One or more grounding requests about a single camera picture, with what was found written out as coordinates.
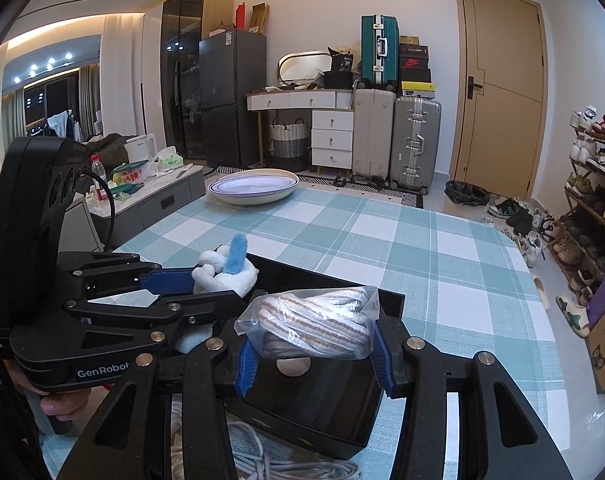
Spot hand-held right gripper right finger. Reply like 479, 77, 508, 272
370, 320, 576, 480

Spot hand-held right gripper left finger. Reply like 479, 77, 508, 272
56, 332, 258, 480

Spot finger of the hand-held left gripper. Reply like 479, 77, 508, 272
62, 287, 248, 357
56, 251, 199, 297

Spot white and blue plush toy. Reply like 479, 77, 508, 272
175, 234, 260, 356

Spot black cardboard box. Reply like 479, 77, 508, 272
155, 252, 407, 461

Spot cloth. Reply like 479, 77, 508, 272
234, 285, 381, 362

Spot white cable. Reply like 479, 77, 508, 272
170, 400, 361, 480

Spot person's left forearm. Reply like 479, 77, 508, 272
0, 355, 48, 480

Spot person's left hand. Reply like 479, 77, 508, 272
12, 362, 110, 423

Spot plastic bottle red label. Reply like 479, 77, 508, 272
89, 154, 109, 202

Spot grey coffee table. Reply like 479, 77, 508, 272
90, 164, 206, 248

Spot dark clothing pile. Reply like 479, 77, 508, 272
80, 132, 130, 166

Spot dark window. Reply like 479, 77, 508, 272
2, 62, 80, 136

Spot white oval dish blue rim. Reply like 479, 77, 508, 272
207, 170, 300, 206

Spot green tissue pack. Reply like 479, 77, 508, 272
157, 146, 184, 170

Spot green white checkered tablecloth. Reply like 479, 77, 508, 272
40, 180, 558, 480

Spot grey curtain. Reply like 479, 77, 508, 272
77, 65, 103, 140

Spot white electric kettle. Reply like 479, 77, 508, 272
124, 133, 159, 171

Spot white curtain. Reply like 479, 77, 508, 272
101, 10, 146, 141

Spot beige slipper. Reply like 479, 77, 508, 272
533, 275, 551, 312

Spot woven laundry basket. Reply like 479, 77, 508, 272
269, 117, 309, 172

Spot tall black glass cabinet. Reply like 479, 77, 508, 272
160, 0, 234, 166

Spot green patterned slipper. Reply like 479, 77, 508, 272
556, 294, 591, 337

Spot pile of assorted shoes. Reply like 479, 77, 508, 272
485, 195, 563, 268

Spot white dresser with drawers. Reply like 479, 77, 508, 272
246, 87, 356, 173

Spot grey refrigerator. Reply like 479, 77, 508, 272
198, 29, 267, 168

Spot silver suitcase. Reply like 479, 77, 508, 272
390, 95, 442, 195

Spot beige suitcase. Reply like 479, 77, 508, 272
351, 80, 397, 186

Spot oval white framed mirror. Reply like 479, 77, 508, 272
277, 50, 336, 86

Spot wooden door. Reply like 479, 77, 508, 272
450, 0, 546, 201

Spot metal shoe rack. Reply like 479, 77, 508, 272
563, 105, 605, 306

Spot open cardboard box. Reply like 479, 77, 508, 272
247, 3, 270, 35

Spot black paper bag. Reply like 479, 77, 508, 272
327, 46, 356, 73

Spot black yellow shoebox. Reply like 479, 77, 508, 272
400, 81, 435, 98

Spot rows of assorted shoes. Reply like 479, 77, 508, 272
567, 105, 605, 301

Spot teal suitcase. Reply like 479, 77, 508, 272
360, 15, 401, 92

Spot black shoebox red logo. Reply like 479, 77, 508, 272
399, 45, 430, 82

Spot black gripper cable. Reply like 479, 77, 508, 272
77, 167, 117, 253

